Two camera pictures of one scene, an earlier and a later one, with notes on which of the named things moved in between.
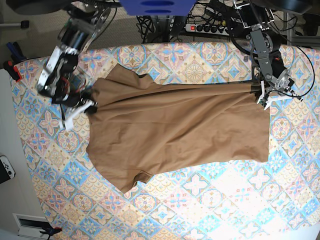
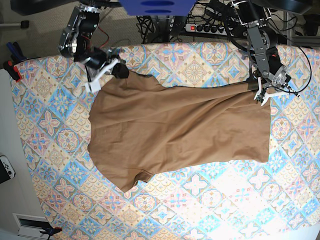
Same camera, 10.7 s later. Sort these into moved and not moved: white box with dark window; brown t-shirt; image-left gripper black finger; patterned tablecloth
Moved: image-left gripper black finger
Not moved: patterned tablecloth; brown t-shirt; white box with dark window
